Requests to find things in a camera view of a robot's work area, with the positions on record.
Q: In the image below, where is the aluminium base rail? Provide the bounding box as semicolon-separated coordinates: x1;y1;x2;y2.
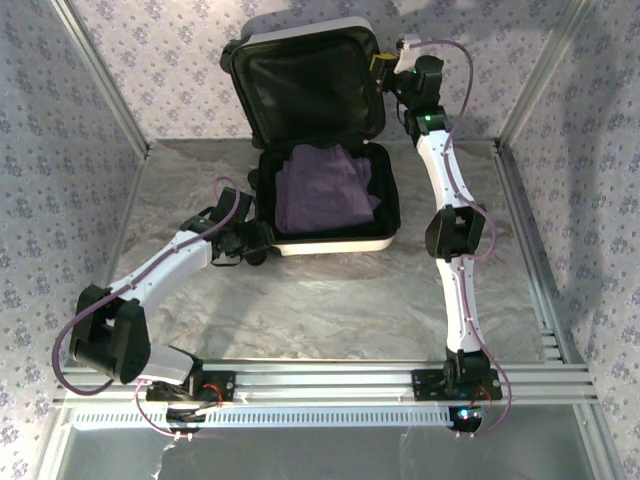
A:
54;357;599;406

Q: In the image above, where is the aluminium frame post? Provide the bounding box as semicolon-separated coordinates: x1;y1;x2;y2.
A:
49;0;152;157
493;0;597;151

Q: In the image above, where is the purple garment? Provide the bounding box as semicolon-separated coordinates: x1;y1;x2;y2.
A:
273;143;382;236

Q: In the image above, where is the white slotted cable duct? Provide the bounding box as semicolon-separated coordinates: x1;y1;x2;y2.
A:
72;402;454;429

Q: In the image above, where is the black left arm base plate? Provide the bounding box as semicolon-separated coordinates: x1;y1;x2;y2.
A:
144;370;237;404

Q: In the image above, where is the aluminium side rail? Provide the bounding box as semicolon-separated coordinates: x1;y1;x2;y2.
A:
492;139;574;364
74;147;151;364

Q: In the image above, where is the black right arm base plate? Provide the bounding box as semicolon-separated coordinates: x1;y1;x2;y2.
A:
410;368;504;401

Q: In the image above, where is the grey metal sheet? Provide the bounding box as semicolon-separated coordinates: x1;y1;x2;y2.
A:
37;403;626;480

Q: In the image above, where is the white hard-shell suitcase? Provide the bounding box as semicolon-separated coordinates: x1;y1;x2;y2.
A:
219;16;401;257

